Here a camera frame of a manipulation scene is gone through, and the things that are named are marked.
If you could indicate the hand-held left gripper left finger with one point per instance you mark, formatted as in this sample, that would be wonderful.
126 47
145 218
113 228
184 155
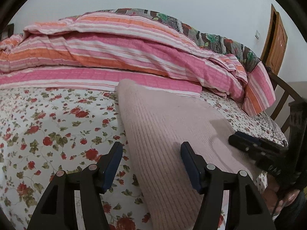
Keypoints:
112 163

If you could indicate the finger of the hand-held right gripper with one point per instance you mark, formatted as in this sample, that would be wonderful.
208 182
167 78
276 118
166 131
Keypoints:
263 143
239 143

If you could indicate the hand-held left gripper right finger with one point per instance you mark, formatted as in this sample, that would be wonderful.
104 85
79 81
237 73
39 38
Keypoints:
190 167

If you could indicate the pink knit sweater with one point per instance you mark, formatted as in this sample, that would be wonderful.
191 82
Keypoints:
163 124

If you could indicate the person's right forearm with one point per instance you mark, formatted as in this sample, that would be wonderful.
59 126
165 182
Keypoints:
295 213

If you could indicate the person's right hand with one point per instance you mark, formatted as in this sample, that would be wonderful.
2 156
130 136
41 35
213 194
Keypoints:
272 194

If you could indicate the small-print floral cloth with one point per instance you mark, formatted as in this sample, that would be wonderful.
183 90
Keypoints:
271 124

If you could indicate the white rose-print bed sheet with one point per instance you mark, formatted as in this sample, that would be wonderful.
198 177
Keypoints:
48 124

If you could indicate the brown wooden door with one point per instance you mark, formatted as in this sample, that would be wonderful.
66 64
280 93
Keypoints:
275 45

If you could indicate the dark floral patchwork quilt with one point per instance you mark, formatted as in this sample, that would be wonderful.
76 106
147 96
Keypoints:
215 40

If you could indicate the pink orange striped quilt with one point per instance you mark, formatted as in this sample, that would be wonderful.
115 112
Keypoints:
120 52

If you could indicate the dark wooden headboard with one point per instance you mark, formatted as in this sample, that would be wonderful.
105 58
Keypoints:
8 30

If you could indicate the white wall switch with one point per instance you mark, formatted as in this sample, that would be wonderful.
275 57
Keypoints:
257 34

